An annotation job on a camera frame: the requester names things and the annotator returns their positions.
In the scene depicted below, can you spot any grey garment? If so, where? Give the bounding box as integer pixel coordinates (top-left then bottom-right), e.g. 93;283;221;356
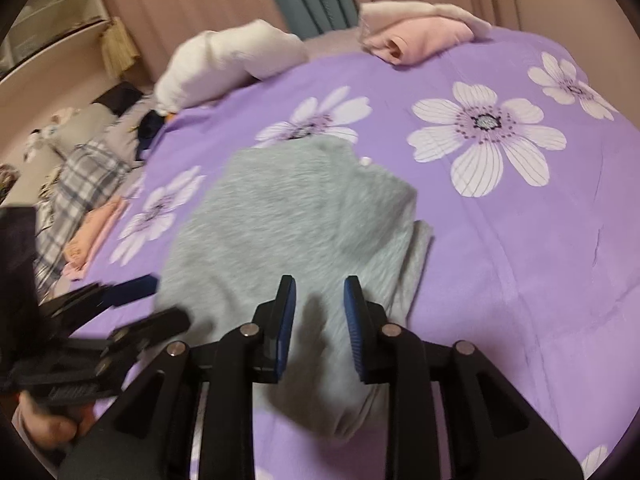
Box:
154;136;432;440

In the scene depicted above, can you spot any person's left hand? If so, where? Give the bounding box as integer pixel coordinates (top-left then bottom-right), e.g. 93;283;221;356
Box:
12;391;96;451

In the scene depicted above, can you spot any orange pink folded cloth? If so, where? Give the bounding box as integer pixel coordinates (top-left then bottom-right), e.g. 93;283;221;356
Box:
62;195;128;281

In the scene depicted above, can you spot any plaid grey pillow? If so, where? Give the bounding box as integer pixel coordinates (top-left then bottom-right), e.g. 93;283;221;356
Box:
35;139;130;299

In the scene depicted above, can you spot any white stuffed toy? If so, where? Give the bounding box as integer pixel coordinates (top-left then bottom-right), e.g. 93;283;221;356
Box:
23;107;79;164

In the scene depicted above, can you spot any dark navy cloth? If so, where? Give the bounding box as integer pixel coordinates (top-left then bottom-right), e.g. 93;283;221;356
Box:
134;110;166;162

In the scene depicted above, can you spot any purple floral bed sheet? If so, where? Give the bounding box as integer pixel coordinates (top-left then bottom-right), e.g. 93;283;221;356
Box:
86;29;639;479

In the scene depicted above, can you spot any beige tassel curtain tie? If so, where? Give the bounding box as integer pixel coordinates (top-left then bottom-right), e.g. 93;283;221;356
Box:
100;16;140;79

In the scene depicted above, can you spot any white rolled towel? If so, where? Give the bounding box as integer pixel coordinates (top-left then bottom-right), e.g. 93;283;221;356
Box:
154;20;308;115

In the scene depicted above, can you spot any pink folded garment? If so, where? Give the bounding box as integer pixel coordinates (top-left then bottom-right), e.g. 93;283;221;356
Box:
362;16;474;66

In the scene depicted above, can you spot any cream folded garment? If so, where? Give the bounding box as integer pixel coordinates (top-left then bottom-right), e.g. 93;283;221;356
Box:
358;1;492;41

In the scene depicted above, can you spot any white wall shelf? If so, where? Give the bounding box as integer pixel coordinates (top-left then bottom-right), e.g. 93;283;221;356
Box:
1;0;110;79

